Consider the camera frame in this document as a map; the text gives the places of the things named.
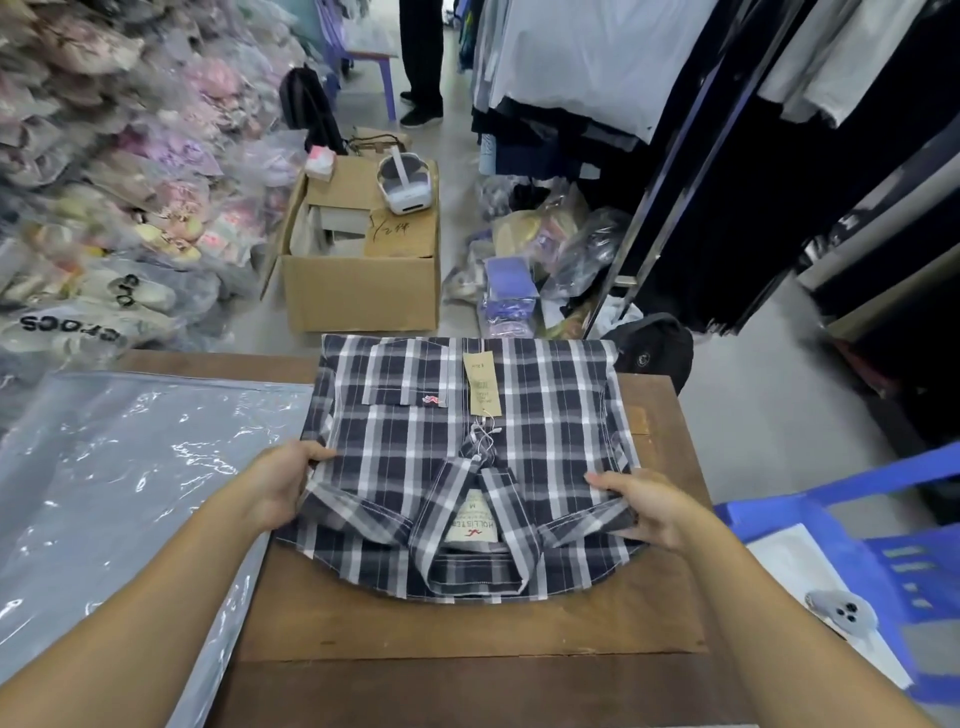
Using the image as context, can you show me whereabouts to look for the person's left hand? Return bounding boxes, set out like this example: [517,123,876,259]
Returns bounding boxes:
[246,440,339,536]

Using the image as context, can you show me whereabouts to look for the person's right hand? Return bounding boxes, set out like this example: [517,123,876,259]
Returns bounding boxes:
[584,469,723,557]

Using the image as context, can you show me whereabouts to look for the navy white plaid shirt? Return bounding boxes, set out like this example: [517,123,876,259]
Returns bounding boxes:
[274,333,648,603]

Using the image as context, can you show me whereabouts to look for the person's left forearm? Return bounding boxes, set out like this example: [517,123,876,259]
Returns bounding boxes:
[0,454,276,728]

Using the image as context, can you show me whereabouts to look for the person's right forearm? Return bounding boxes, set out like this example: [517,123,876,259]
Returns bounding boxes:
[675,513,943,728]

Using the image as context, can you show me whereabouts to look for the black backpack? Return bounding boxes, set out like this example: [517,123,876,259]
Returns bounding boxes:
[279,65,349,156]
[600,312,696,396]

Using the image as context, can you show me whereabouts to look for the brown paper hang tag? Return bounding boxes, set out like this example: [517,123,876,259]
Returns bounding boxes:
[462,351,503,416]

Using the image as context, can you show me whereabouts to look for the brown cardboard box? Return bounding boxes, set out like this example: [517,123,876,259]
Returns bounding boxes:
[260,154,442,334]

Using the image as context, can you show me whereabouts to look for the stack of clear plastic bags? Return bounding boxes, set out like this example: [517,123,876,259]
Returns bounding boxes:
[0,372,315,728]

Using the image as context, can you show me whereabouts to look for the white paper sheet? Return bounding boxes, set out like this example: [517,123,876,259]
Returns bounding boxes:
[744,523,915,693]

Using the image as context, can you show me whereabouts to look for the pile of bagged goods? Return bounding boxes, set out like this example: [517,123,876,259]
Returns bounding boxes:
[442,174,633,340]

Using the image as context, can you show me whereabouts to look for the grey phone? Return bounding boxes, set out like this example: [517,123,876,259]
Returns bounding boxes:
[804,590,879,640]

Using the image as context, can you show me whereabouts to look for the white headset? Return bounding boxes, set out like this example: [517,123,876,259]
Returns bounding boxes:
[375,153,434,215]

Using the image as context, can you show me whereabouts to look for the blue plastic chair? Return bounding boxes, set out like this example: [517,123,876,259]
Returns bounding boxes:
[712,441,960,706]

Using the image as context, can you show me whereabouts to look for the metal rack pole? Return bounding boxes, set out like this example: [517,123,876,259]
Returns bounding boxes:
[582,0,759,340]

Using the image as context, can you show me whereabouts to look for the pile of bagged shoes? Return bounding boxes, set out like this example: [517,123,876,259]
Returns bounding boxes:
[0,0,331,421]

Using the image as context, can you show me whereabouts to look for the row of hanging clothes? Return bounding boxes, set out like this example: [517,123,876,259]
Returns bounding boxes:
[459,0,960,451]

